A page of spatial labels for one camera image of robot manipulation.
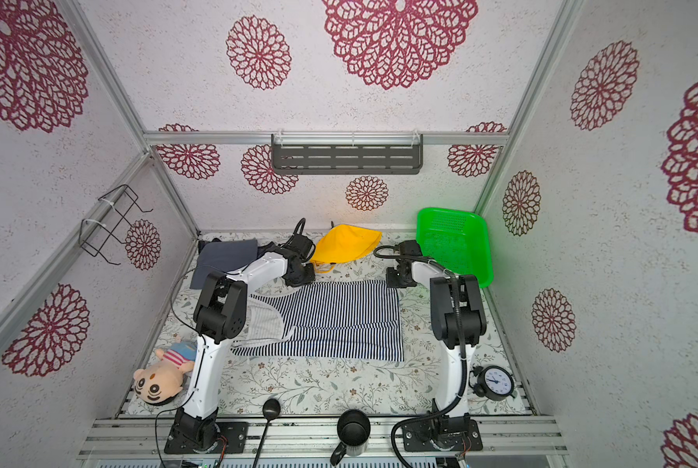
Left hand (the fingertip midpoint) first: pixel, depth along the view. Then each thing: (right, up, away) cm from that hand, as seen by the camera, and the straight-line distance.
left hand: (310, 280), depth 105 cm
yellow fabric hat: (+12, +14, +11) cm, 22 cm away
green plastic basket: (+58, +15, +13) cm, 62 cm away
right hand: (+30, +2, -1) cm, 30 cm away
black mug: (+15, -36, -31) cm, 50 cm away
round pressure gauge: (+54, -26, -25) cm, 65 cm away
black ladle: (-7, -33, -27) cm, 44 cm away
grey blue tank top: (-34, +9, +5) cm, 35 cm away
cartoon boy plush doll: (-34, -24, -30) cm, 52 cm away
